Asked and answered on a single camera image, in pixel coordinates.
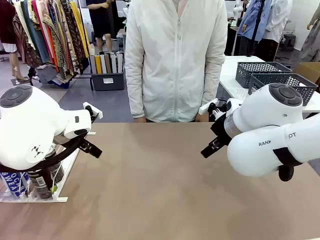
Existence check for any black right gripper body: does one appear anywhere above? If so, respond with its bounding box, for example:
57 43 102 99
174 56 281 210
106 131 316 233
210 117 231 149

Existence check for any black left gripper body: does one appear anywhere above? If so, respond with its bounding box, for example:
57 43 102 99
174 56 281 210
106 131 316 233
79 138 92 152

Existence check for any dark brown drink can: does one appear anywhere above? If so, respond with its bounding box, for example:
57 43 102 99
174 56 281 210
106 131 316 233
26 169 55 201
48 147 66 185

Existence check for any grey plastic lattice basket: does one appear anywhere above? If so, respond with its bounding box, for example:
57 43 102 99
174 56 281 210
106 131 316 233
235 61 293 89
248 73 319 107

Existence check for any blue Pocari Sweat can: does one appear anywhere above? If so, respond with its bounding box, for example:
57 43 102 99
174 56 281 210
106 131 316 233
0 170 26 198

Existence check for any person's right forearm white sleeve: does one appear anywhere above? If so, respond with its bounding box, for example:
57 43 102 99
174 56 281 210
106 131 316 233
124 62 146 119

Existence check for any person's left forearm white sleeve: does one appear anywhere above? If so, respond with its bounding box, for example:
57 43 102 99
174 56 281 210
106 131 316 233
199 62 224 109

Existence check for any white can dispenser rack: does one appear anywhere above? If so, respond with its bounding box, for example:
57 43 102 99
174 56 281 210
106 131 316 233
0 131 97 204

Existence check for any white side table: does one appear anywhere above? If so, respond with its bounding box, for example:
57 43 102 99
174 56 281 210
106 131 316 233
218 55 320 113

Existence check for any grey plastic storage bin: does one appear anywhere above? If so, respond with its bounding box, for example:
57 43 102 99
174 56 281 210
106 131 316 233
90 70 125 92

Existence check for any grey fabric pile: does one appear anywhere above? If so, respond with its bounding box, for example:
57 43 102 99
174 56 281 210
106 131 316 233
35 65 74 89

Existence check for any grey material roll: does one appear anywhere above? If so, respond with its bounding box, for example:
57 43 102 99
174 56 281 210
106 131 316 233
89 54 97 75

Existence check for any yellow material roll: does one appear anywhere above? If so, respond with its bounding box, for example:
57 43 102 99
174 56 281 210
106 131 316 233
94 54 103 75

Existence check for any white material roll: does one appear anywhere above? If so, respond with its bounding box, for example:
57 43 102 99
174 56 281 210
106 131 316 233
115 51 124 74
99 54 108 75
109 53 118 74

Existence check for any person in white jacket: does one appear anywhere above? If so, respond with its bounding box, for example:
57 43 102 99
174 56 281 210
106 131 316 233
124 0 229 123

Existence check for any brown material roll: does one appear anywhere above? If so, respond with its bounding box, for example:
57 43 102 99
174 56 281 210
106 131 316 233
104 53 112 74

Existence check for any cardboard box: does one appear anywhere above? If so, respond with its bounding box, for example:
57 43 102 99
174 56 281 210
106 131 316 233
292 61 320 87

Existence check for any clothes rack with colourful garments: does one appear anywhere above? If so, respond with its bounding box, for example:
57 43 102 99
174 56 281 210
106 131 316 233
12 0 91 84

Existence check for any mannequin in blue shirt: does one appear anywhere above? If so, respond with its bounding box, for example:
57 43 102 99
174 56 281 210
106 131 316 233
236 0 274 57

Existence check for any grey plastic stool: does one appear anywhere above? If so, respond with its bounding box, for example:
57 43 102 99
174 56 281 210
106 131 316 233
283 33 297 52

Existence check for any background person in black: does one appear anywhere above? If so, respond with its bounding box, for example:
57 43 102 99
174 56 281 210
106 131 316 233
88 0 114 54

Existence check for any mannequin in grey dress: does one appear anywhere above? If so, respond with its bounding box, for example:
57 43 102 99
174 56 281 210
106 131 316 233
299 17 320 63

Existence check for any mannequin in white shirt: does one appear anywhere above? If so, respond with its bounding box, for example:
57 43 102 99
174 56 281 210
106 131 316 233
262 0 294 44

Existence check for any mannequin in maroon dress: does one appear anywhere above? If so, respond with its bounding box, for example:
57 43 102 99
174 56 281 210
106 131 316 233
0 0 30 84

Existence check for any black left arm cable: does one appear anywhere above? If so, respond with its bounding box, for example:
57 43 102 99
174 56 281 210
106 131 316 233
0 131 89 193

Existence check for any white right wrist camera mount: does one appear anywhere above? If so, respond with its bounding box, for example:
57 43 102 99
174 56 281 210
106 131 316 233
199 98 227 119

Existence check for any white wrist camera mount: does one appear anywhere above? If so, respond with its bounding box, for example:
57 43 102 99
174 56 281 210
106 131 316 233
199 98 227 119
82 101 104 120

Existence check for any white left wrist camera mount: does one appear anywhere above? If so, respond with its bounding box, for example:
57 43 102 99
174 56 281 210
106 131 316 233
82 101 104 120

